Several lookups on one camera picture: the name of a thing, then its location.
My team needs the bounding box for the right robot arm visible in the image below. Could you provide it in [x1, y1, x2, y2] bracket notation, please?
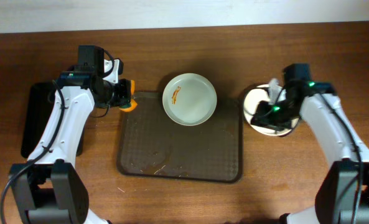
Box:
[243, 63, 369, 224]

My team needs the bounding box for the white plate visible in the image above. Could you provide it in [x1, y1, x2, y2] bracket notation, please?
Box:
[243, 84, 301, 137]

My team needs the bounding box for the large brown serving tray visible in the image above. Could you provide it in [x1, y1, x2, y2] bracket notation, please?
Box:
[116, 91, 243, 184]

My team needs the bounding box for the small black tray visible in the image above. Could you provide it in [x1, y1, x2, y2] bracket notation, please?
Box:
[21, 81, 85, 159]

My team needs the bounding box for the pale green plate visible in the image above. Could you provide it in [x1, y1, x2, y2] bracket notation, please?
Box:
[162, 73, 217, 126]

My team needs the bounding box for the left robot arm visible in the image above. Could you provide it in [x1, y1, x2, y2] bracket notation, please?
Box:
[0, 45, 137, 223]

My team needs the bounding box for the green and orange sponge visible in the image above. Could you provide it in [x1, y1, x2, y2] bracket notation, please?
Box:
[119, 79, 138, 112]

